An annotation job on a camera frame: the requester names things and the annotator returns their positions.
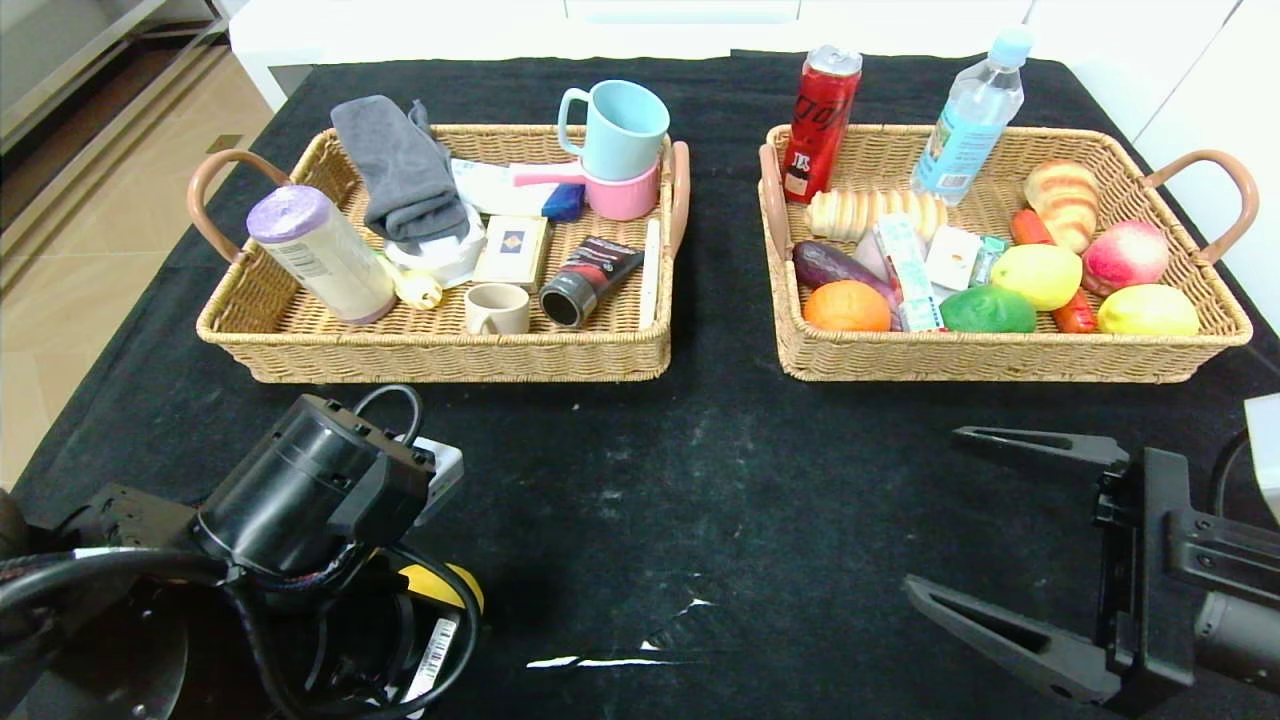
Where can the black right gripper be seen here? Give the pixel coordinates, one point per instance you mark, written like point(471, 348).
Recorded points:
point(1140, 570)

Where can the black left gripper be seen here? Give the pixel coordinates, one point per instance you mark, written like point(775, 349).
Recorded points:
point(432, 652)

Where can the yellow pear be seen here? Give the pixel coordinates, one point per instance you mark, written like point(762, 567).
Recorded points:
point(440, 585)

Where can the yellow lemon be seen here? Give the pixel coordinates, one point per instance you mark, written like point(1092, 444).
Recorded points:
point(1147, 312)
point(1040, 277)

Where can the green mint gum box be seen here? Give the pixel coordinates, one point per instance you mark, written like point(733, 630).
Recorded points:
point(988, 260)

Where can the small cream cup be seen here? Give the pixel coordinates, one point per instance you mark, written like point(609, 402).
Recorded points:
point(500, 312)

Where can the black cosmetic tube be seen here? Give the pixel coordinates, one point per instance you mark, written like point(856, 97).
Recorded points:
point(590, 275)

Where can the white marker pen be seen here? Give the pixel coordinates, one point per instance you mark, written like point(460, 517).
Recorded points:
point(650, 275)

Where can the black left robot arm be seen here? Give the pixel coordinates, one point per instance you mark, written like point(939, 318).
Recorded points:
point(300, 480)

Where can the green fruit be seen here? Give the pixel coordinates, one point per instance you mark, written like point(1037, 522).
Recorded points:
point(988, 312)

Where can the small white tape scrap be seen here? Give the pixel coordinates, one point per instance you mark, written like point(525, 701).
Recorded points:
point(692, 606)

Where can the green white slim box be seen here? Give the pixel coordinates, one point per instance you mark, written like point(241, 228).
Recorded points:
point(910, 273)

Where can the small white packet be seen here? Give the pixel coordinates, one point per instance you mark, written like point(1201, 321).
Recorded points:
point(950, 258)

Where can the orange fruit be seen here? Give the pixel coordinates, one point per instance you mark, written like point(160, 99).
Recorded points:
point(845, 306)

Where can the pink peach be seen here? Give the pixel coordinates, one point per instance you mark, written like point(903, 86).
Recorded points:
point(1125, 256)

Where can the orange carrot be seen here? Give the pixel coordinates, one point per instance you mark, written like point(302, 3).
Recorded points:
point(1028, 228)

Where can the purple eggplant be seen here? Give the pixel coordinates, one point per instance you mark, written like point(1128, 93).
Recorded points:
point(830, 265)

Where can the croissant bread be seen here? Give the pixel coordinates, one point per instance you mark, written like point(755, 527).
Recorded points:
point(1062, 200)

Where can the small yellow toy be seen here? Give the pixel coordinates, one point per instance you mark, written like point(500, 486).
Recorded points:
point(422, 290)

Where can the long striped bread roll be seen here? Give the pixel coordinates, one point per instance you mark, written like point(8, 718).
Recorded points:
point(860, 213)

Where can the white round container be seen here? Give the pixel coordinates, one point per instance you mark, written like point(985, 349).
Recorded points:
point(450, 256)

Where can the cream box blue emblem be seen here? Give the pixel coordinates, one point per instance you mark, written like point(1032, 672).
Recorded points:
point(512, 253)

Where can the white bottle purple cap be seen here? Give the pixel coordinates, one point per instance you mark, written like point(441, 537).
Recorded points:
point(328, 258)

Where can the clear water bottle blue label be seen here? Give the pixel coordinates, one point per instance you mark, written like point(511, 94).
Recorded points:
point(965, 128)

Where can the red soda can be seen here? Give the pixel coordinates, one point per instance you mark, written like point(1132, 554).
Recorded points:
point(820, 118)

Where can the white plastic packet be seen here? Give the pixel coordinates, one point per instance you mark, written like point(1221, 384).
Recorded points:
point(490, 188)

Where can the small blue block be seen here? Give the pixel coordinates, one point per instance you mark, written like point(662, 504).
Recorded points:
point(563, 202)

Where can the grey folded cloth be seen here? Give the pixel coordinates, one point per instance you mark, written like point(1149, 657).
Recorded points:
point(400, 168)

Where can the pink cup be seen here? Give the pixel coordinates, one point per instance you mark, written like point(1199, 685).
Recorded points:
point(620, 198)

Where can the light blue mug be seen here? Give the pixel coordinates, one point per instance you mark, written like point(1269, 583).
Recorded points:
point(625, 128)

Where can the white low cabinet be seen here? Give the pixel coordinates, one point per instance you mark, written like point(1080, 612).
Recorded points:
point(400, 30)

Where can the metal shelf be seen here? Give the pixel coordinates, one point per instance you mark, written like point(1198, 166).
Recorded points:
point(60, 60)

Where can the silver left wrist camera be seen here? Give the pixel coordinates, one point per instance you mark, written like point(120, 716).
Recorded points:
point(445, 470)

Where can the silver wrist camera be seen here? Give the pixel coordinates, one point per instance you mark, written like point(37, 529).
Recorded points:
point(1265, 450)
point(445, 470)

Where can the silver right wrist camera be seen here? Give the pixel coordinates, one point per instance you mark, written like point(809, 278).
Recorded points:
point(1265, 450)

